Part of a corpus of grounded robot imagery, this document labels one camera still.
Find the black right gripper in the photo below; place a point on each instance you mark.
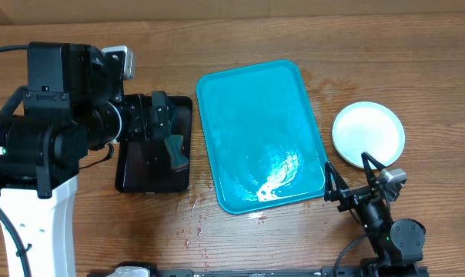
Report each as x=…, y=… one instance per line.
x=352, y=195

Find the black rectangular water tray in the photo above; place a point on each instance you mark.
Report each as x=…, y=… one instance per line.
x=145, y=166

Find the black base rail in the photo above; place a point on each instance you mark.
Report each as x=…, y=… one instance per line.
x=148, y=269

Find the light blue plate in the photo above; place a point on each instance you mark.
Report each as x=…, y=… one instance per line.
x=368, y=127

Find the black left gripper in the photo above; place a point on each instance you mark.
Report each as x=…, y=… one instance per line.
x=141, y=130

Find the dark hourglass sponge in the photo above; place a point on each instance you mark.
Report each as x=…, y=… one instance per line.
x=174, y=147

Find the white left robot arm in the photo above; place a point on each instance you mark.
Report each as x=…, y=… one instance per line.
x=73, y=103

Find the teal plastic tray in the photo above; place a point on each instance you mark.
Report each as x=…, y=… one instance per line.
x=261, y=137

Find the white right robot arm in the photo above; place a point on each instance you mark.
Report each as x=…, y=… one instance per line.
x=397, y=245

